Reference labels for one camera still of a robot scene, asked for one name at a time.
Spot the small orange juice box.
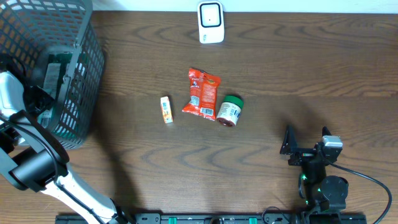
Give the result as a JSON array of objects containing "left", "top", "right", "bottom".
[{"left": 160, "top": 96, "right": 174, "bottom": 124}]

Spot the white barcode scanner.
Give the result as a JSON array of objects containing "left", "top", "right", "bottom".
[{"left": 197, "top": 1, "right": 224, "bottom": 44}]

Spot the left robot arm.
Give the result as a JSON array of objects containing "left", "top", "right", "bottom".
[{"left": 1, "top": 71, "right": 130, "bottom": 223}]

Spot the orange red snack pouch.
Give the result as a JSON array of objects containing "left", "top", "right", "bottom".
[{"left": 182, "top": 68, "right": 221, "bottom": 121}]

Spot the white label packet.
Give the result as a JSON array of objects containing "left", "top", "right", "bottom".
[{"left": 43, "top": 63, "right": 61, "bottom": 100}]

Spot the green snack packet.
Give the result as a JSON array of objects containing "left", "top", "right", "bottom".
[{"left": 47, "top": 52, "right": 73, "bottom": 65}]

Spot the grey plastic mesh basket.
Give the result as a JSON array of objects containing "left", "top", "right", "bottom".
[{"left": 1, "top": 0, "right": 104, "bottom": 149}]

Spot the green lid white jar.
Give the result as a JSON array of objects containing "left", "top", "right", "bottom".
[{"left": 216, "top": 95, "right": 244, "bottom": 127}]

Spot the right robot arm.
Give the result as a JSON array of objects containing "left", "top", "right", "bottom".
[{"left": 280, "top": 126, "right": 349, "bottom": 223}]

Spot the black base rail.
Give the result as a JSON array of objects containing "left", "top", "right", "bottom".
[{"left": 55, "top": 212, "right": 368, "bottom": 224}]

